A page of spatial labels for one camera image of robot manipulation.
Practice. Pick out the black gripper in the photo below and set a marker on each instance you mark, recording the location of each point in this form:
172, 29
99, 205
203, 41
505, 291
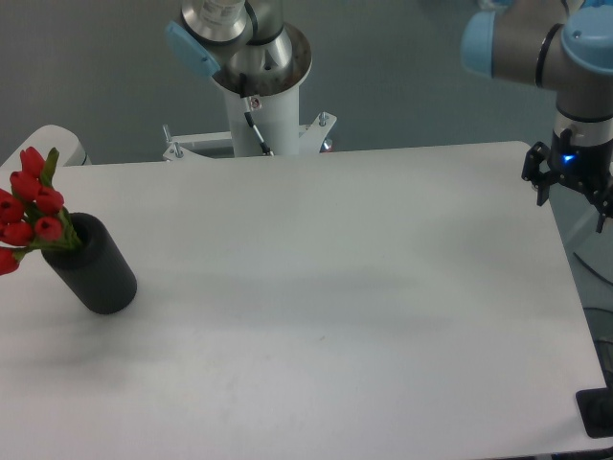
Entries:
579, 159

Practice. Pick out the red tulip bouquet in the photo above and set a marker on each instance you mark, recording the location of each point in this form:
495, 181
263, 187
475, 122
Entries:
33, 212

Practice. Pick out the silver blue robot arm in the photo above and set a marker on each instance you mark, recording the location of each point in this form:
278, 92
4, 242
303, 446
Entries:
562, 46

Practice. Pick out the black ribbed cylindrical vase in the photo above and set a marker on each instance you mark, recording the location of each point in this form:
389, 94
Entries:
98, 273

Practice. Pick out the black device at table edge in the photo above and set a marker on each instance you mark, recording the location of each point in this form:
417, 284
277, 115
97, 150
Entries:
595, 408

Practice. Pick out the white object behind table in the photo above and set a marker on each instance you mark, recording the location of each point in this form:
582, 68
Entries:
71, 150

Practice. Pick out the white pedestal base bracket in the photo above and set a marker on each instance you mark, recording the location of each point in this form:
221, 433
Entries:
309, 140

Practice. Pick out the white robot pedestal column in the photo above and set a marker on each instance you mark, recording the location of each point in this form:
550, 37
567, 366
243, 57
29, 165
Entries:
261, 83

